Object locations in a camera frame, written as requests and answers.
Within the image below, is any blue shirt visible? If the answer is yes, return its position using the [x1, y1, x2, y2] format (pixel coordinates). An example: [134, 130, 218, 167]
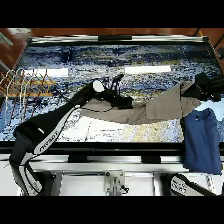
[180, 107, 224, 176]

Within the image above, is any taupe shirt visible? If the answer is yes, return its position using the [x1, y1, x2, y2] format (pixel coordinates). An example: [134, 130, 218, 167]
[79, 81, 203, 126]

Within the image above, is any brown clothes hanger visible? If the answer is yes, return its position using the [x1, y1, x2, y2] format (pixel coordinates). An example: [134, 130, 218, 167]
[0, 68, 37, 101]
[20, 69, 58, 99]

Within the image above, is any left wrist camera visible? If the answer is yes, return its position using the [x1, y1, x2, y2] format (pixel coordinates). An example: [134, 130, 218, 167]
[110, 73, 125, 96]

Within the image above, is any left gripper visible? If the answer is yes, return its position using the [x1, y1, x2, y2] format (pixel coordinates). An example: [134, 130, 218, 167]
[101, 89, 135, 111]

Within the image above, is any silver frame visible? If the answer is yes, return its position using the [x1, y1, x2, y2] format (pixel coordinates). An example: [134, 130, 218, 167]
[0, 34, 224, 197]

